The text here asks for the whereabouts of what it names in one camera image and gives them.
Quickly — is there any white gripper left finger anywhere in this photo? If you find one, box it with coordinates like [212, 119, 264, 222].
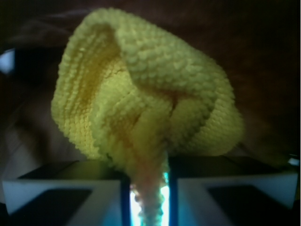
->
[2, 161, 131, 226]

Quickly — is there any yellow microfiber cloth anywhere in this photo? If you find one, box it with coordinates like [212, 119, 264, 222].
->
[51, 8, 244, 226]

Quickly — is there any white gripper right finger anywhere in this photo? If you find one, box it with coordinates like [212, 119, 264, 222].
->
[169, 156, 298, 226]

